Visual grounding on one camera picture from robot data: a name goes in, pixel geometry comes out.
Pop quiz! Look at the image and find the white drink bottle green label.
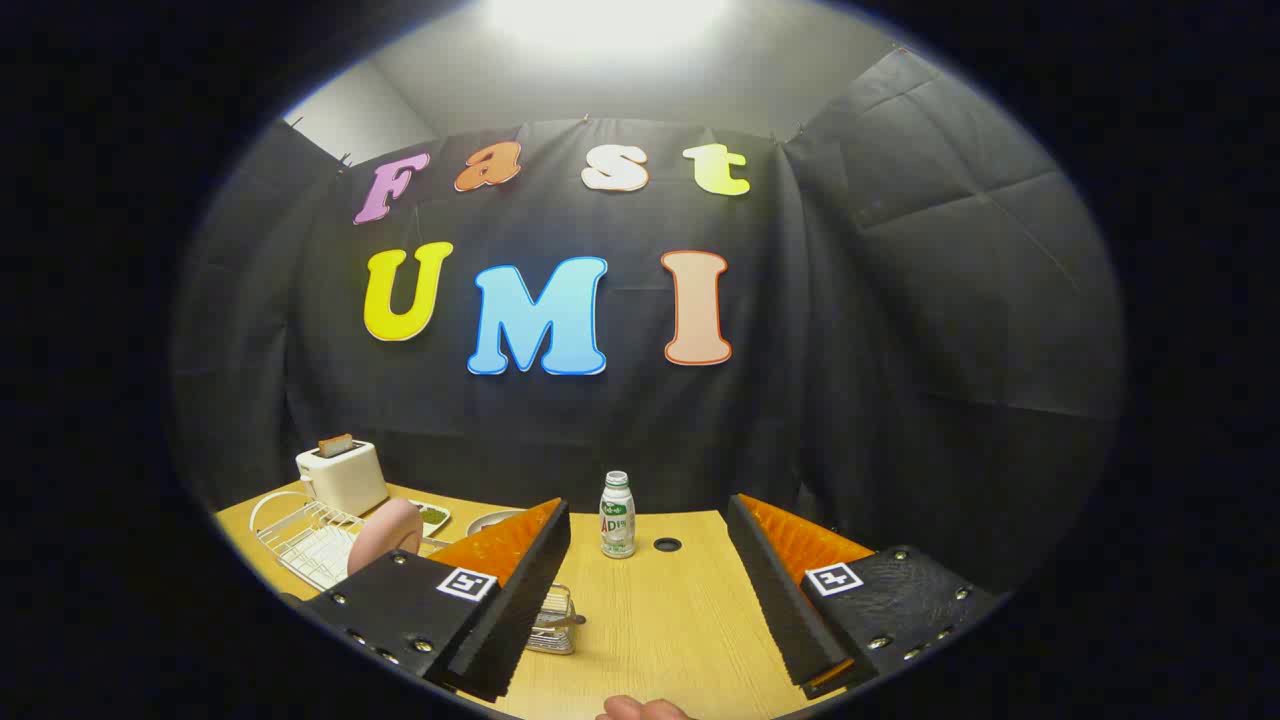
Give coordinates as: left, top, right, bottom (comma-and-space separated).
600, 470, 637, 559

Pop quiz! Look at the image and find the black backdrop cloth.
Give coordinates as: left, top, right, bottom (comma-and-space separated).
170, 45, 1126, 601

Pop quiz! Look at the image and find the pink plate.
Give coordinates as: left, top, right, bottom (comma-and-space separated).
347, 498, 424, 577

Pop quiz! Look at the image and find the small metal wire basket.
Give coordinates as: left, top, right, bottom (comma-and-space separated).
525, 585, 579, 656

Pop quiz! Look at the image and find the white toaster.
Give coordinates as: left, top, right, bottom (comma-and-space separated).
295, 440, 389, 517

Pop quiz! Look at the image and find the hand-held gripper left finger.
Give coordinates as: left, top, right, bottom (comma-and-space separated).
298, 497, 573, 703

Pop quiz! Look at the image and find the white wire dish rack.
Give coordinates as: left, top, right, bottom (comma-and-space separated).
249, 490, 451, 593

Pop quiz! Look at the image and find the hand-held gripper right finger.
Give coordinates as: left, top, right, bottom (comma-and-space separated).
726, 493, 1004, 701

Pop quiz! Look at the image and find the white drip tray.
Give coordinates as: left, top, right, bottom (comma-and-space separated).
288, 525, 358, 588

